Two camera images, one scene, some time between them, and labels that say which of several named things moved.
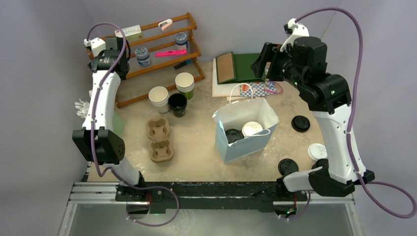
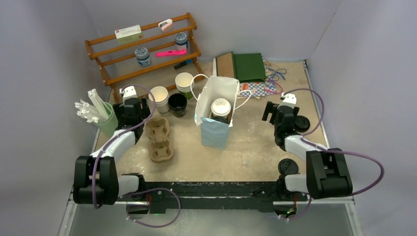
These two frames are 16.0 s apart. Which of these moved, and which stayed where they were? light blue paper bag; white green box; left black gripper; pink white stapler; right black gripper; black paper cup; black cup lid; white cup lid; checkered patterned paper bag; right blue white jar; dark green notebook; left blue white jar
Moved: right black gripper; left black gripper; white cup lid; light blue paper bag
Stayed: left blue white jar; black cup lid; right blue white jar; checkered patterned paper bag; pink white stapler; dark green notebook; black paper cup; white green box
